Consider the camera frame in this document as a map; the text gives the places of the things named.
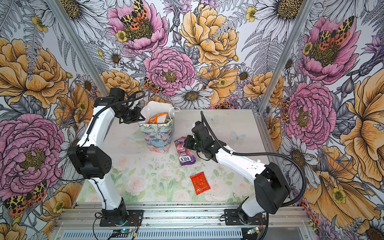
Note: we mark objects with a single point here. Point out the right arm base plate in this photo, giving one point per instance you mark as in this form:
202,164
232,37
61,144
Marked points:
233,218

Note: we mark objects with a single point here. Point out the left aluminium corner post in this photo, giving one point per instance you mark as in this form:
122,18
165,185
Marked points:
71,32

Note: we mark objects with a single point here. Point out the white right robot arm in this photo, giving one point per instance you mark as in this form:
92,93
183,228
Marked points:
270,186

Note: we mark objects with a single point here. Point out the green circuit board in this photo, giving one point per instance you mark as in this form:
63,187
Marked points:
252,231
124,233

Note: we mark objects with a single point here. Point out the green circuit board right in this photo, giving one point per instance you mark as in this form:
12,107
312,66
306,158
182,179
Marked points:
252,231

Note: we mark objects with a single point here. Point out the green circuit board left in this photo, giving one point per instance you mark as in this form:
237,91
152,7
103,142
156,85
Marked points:
124,233

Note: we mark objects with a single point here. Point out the aluminium rail frame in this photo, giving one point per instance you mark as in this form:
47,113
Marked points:
182,221

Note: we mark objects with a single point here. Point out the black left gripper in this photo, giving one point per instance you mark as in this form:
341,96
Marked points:
136,115

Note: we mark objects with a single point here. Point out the floral paper gift bag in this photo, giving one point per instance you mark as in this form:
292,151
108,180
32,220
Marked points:
158,136

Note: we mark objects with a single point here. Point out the red sauce sachet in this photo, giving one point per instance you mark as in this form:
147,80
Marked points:
200,183

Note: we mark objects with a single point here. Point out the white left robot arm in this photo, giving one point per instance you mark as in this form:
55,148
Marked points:
90,161

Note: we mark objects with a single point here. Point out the purple Fox's bag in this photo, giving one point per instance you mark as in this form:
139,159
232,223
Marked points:
186,157

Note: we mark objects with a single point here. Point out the right aluminium corner post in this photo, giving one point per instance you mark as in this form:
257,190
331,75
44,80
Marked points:
291,40

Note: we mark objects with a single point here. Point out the orange snack packet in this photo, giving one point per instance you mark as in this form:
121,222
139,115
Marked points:
159,118

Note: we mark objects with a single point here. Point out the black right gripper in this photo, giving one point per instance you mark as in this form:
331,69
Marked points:
187,143

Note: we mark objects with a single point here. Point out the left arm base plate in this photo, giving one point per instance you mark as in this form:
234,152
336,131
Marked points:
117,218

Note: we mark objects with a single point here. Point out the aluminium corner post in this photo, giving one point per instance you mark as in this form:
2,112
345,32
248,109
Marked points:
71,32
291,40

